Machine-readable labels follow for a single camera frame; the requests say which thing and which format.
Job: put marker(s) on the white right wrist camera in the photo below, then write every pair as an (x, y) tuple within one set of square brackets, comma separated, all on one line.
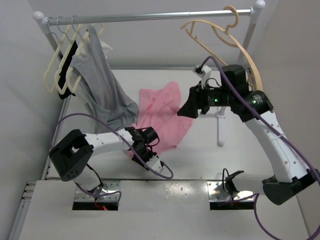
[(204, 73)]

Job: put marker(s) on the cream hanger with black garment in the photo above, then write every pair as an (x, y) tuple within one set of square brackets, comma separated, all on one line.
[(74, 38)]

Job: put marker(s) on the cream hanger outer left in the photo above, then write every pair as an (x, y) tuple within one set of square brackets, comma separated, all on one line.
[(57, 38)]

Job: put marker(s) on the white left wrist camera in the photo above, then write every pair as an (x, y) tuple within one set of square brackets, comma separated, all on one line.
[(155, 164)]

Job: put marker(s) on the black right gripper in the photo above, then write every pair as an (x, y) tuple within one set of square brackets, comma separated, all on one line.
[(196, 100)]

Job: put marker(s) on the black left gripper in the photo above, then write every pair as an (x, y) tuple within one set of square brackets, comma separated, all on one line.
[(134, 158)]

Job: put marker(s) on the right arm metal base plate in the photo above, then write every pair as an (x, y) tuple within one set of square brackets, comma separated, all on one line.
[(217, 194)]

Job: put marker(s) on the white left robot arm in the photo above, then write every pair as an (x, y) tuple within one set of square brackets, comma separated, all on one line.
[(71, 155)]

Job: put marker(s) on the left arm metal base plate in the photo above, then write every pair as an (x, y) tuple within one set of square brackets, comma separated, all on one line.
[(107, 192)]

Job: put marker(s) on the silver clothes rack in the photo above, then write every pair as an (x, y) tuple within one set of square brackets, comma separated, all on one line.
[(117, 18)]

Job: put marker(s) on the white front cover panel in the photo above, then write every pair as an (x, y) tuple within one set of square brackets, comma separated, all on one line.
[(156, 210)]

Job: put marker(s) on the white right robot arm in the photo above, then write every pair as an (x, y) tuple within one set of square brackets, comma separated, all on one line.
[(290, 174)]

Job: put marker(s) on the grey t-shirt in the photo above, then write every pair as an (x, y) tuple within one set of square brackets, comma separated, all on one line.
[(99, 88)]

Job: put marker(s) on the tan plastic hanger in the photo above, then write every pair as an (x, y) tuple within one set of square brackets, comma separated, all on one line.
[(224, 35)]

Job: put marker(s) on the pink t-shirt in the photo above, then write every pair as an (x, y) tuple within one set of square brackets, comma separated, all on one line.
[(158, 109)]

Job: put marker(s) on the white garment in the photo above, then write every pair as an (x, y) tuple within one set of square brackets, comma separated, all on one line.
[(86, 48)]

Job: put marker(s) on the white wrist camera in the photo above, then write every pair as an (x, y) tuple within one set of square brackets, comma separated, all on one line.
[(204, 73), (155, 164)]

